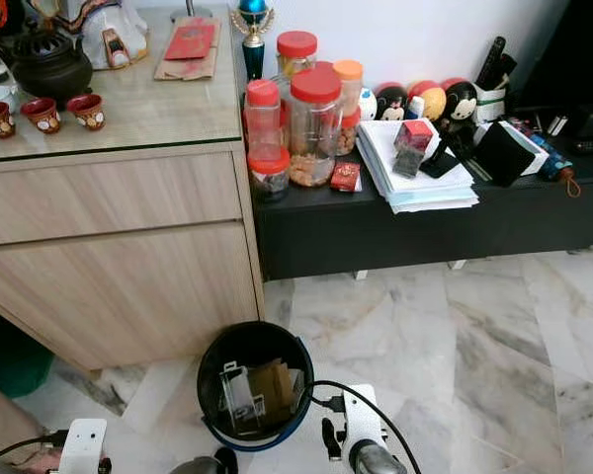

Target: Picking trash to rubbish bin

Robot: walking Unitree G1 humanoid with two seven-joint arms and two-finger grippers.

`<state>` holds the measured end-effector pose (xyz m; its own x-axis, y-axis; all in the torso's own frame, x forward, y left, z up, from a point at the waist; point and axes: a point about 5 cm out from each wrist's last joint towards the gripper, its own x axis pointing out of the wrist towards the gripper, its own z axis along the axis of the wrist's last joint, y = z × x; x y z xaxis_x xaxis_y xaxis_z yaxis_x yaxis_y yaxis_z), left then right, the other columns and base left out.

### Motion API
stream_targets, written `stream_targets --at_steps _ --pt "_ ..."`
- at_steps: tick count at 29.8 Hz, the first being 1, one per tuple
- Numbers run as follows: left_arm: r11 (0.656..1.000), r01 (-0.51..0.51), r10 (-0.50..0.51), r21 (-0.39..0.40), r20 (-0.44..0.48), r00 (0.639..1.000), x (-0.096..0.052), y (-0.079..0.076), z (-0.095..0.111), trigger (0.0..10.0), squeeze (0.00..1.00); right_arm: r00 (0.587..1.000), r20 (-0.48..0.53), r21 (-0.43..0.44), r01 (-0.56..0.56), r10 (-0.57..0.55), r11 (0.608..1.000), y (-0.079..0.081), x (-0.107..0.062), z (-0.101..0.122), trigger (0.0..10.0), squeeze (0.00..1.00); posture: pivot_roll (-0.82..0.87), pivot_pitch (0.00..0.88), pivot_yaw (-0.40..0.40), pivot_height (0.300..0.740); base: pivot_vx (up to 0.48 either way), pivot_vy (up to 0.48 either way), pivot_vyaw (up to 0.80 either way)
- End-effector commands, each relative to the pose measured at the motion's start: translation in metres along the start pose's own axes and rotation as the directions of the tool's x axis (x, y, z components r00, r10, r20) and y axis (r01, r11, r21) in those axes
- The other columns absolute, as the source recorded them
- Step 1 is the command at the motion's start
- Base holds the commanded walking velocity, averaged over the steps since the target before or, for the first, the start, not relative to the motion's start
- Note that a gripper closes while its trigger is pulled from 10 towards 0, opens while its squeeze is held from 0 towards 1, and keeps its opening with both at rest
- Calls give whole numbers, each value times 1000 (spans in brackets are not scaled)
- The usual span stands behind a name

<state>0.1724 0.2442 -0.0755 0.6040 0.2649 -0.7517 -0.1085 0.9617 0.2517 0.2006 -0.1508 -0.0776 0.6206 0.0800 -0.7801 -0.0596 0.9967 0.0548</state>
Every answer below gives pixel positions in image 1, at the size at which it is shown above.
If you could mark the black Minnie plush toy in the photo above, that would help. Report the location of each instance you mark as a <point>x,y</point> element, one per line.
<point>390,103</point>

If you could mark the small red packet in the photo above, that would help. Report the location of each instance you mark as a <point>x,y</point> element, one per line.
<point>345,178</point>

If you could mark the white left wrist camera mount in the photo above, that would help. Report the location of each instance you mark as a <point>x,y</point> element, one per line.
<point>83,446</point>

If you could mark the beige trousered person leg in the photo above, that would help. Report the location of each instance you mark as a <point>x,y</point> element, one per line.
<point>5,425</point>

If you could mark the small white plush toy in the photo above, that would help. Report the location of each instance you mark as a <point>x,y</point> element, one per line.
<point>367,104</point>

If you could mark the light wooden cabinet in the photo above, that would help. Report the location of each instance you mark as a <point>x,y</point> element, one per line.
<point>119,252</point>

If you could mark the small red-lid plastic jar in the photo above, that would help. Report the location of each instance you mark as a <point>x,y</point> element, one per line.
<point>267,176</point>

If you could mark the red-lid clear plastic jar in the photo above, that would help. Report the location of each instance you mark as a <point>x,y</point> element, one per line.
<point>296,49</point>

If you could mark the brown paper sheet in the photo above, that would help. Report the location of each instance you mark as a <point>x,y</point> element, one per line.
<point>183,69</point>

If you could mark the dark green container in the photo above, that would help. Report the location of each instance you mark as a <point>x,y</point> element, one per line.
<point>15,357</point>

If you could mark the slim red-lid plastic jar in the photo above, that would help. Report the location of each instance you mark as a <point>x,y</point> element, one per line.
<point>262,118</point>

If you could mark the black phone stand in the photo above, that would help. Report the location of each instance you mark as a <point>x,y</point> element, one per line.
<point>443,160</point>

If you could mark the brown cardboard piece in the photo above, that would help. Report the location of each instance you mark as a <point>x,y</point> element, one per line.
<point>279,387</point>

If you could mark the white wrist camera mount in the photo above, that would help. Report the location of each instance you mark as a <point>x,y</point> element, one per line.
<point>83,446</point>
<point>362,420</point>

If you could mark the orange-lid plastic jar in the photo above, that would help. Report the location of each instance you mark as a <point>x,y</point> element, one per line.
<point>350,84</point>

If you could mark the black low TV console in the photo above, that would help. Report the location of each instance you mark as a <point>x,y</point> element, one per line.
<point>435,237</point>

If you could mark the blue gold trophy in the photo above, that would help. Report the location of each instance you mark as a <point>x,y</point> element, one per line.
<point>252,35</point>

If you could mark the white remote holder cup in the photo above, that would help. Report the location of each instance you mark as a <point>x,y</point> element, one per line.
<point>492,104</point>

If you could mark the red envelope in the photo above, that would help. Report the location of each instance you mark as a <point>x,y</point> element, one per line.
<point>191,41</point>

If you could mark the black round rubbish bin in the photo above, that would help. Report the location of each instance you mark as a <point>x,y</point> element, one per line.
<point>255,341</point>

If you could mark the black television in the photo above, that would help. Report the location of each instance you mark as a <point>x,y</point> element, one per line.
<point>573,44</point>

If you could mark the white robed statue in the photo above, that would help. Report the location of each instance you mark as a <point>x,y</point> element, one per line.
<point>114,22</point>

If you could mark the black iron teapot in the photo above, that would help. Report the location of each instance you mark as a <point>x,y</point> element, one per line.
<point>51,64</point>

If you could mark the red topped clear box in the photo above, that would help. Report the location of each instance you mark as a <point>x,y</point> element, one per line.
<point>413,140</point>

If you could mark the black remote control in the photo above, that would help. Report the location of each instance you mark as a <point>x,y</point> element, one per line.
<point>492,61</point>

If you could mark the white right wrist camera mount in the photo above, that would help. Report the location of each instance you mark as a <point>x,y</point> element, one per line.
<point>362,420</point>

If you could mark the large red-lid plastic jar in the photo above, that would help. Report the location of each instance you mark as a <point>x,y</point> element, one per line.
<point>314,128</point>

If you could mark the yellow round plush toy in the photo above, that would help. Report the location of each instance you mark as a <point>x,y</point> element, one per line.
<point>429,99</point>

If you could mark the blue folded umbrella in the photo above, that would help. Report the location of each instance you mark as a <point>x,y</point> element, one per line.
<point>555,163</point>

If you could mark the grey black robot foot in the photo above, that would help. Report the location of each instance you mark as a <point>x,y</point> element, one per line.
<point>204,462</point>

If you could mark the black Mickey plush toy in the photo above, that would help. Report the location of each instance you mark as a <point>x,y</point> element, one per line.
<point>461,101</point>

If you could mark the white paper stack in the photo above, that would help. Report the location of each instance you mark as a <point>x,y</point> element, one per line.
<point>425,193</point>

